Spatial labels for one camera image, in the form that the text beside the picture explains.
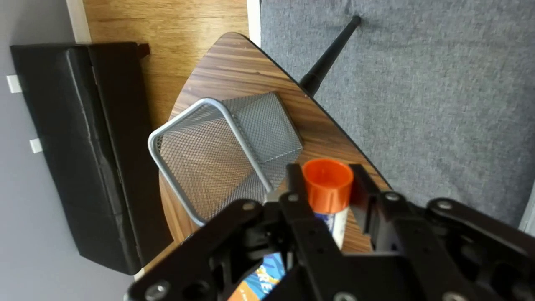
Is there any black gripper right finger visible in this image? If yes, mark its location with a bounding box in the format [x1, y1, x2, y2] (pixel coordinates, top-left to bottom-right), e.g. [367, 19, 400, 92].
[350, 164, 535, 301]

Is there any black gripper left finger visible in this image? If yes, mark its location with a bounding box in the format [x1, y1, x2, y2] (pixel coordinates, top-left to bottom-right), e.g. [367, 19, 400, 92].
[128, 164, 359, 301]

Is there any glue stick with orange cap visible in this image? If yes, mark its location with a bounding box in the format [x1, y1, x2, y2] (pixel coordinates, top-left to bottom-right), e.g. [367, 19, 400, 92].
[300, 157, 357, 249]

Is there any blue paperback book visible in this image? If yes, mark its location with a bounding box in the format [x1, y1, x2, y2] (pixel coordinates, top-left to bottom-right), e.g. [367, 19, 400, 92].
[228, 249, 290, 301]

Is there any silver mesh pen holder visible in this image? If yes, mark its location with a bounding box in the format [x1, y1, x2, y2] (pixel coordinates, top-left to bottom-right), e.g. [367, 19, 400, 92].
[148, 91, 307, 228]

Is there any dark grey carpet rug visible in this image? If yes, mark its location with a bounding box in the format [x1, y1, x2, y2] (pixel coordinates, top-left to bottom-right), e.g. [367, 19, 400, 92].
[258, 0, 535, 231]

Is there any black tapered table leg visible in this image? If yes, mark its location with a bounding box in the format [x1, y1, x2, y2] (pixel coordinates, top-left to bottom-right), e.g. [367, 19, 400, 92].
[300, 14, 364, 97]

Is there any white flat strip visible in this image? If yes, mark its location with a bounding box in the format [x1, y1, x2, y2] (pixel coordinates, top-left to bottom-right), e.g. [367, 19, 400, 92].
[247, 0, 265, 49]

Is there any black leather box cabinet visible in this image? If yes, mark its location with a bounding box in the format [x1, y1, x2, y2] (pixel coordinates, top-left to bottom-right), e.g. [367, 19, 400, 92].
[9, 40, 175, 276]

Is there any white baseboard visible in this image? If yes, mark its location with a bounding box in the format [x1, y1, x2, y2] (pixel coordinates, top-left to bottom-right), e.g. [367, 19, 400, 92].
[64, 0, 94, 45]

